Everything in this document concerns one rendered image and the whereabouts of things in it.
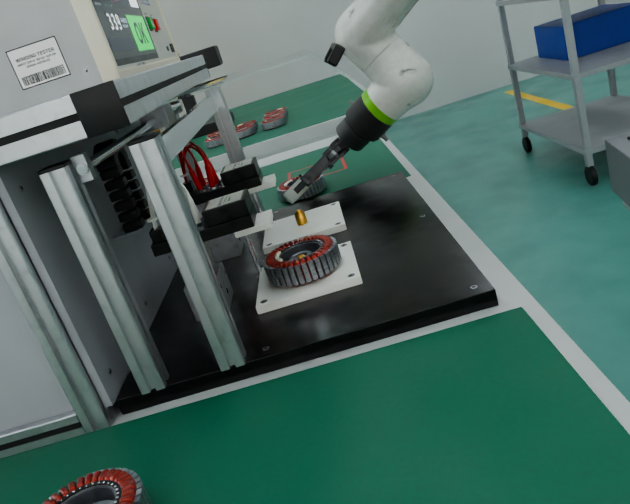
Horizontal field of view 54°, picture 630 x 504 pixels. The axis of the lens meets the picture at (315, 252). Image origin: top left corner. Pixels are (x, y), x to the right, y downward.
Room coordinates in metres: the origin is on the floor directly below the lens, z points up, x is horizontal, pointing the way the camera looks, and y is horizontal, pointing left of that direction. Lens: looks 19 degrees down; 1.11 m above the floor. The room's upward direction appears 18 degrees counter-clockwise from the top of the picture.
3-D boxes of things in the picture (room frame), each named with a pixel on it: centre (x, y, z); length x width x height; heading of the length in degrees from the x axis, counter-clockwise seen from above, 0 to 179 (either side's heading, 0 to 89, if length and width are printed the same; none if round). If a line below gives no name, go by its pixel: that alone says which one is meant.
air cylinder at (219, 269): (0.86, 0.17, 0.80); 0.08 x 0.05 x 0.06; 176
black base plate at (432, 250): (0.98, 0.03, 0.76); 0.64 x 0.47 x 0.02; 176
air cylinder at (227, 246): (1.11, 0.15, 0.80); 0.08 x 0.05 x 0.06; 176
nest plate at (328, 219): (1.10, 0.01, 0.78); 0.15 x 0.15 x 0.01; 86
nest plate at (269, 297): (0.86, 0.02, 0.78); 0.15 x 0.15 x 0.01; 86
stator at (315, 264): (0.86, 0.02, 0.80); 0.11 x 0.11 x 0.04
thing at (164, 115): (1.08, 0.18, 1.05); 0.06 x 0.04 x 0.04; 176
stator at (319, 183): (1.43, -0.02, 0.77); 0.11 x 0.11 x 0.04
